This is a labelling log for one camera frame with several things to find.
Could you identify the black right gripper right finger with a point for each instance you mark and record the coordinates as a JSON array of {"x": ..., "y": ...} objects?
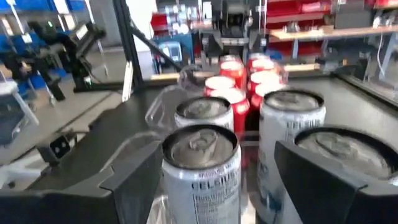
[{"x": 335, "y": 202}]

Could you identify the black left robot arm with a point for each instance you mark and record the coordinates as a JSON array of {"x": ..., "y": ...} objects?
[{"x": 81, "y": 67}]

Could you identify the wooden storage shelf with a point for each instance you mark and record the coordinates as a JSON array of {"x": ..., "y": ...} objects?
[{"x": 326, "y": 32}]

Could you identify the black table-level camera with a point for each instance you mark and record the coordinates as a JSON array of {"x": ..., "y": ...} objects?
[{"x": 59, "y": 146}]

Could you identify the blue office chair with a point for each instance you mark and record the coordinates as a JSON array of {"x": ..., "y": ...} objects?
[{"x": 12, "y": 115}]

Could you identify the red Coca-Cola soda can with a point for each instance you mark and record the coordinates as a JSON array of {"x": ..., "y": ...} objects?
[
  {"x": 219, "y": 82},
  {"x": 239, "y": 112},
  {"x": 267, "y": 88},
  {"x": 264, "y": 76}
]

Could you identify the blue equipment cart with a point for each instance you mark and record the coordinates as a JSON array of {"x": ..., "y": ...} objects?
[{"x": 174, "y": 53}]

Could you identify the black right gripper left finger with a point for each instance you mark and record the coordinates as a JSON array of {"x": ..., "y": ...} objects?
[{"x": 77, "y": 205}]

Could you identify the white Celsius drink can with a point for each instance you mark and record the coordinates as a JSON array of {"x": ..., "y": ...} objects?
[
  {"x": 289, "y": 124},
  {"x": 203, "y": 109},
  {"x": 202, "y": 186},
  {"x": 342, "y": 152}
]

